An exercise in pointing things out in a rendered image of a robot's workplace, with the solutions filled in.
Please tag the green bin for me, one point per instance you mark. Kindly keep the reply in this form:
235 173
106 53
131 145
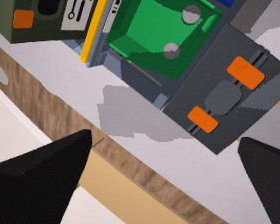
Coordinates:
142 28

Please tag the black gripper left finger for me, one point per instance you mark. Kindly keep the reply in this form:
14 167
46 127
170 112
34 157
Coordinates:
36 187

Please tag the yellow flat bar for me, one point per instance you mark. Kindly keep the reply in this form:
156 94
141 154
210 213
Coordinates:
96 19

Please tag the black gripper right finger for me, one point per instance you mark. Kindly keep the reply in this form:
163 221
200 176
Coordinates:
262 165

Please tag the grey metal bin shelf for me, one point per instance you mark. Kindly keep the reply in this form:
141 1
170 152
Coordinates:
102 54

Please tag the blue open bin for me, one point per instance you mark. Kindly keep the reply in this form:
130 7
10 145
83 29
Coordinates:
226 2

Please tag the olive green case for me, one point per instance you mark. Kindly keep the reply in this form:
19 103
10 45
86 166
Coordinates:
23 21

